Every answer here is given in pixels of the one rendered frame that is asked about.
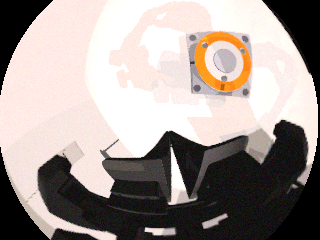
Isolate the orange round plate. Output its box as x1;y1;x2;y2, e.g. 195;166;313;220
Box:
193;32;252;92

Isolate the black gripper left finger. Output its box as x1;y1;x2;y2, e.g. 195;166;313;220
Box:
101;131;172;203

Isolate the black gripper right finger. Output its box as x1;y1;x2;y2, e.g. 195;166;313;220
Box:
169;131;249;200

